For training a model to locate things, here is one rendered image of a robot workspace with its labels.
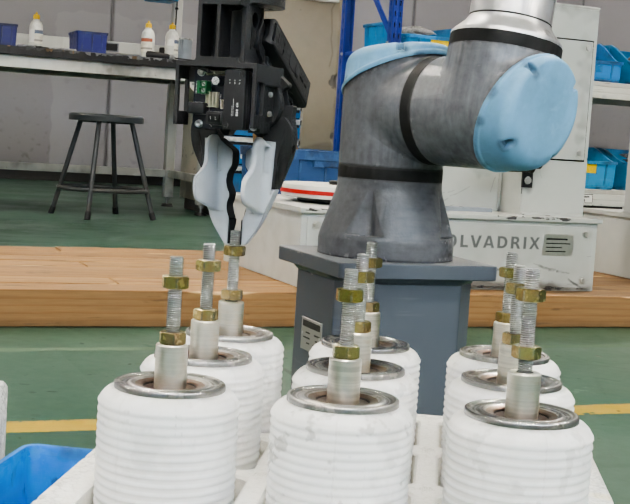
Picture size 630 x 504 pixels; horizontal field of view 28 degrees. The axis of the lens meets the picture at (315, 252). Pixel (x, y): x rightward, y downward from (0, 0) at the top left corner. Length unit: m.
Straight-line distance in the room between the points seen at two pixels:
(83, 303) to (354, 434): 1.90
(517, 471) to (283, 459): 0.15
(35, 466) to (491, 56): 0.59
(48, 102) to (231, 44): 8.13
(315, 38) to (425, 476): 6.45
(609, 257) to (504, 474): 2.99
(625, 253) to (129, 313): 1.61
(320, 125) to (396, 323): 6.03
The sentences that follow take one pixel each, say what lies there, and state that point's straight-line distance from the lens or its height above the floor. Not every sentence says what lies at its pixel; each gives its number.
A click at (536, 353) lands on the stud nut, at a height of 0.29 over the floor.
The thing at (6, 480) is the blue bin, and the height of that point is 0.10.
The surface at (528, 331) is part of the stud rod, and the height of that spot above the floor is 0.31.
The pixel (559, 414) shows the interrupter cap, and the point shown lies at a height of 0.25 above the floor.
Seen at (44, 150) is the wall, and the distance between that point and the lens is 9.15.
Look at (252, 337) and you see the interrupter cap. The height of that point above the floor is 0.25.
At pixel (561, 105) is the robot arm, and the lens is 1.28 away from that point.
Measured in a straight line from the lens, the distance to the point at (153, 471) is 0.83.
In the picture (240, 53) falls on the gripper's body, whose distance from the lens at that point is 1.03.
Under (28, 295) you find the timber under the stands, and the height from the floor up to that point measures 0.07.
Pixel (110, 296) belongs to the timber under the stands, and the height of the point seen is 0.07.
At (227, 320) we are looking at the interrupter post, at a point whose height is 0.27.
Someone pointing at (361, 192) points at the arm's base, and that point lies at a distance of 1.34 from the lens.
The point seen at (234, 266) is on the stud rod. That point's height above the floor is 0.31.
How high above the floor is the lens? 0.43
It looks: 5 degrees down
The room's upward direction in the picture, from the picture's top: 4 degrees clockwise
